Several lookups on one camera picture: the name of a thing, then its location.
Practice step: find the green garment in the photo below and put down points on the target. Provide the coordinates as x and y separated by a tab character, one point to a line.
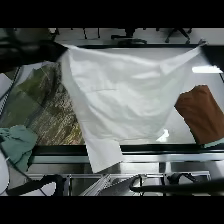
18	141

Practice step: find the brown garment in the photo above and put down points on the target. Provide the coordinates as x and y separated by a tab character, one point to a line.
203	111

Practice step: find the white T-shirt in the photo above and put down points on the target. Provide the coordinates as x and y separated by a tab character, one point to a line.
123	93

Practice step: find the silver frame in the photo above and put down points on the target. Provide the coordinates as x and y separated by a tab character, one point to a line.
146	157

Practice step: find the black office chair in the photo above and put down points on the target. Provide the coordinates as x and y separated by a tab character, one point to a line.
129	36
178	32

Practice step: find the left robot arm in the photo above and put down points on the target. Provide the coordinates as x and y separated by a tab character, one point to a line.
26	53

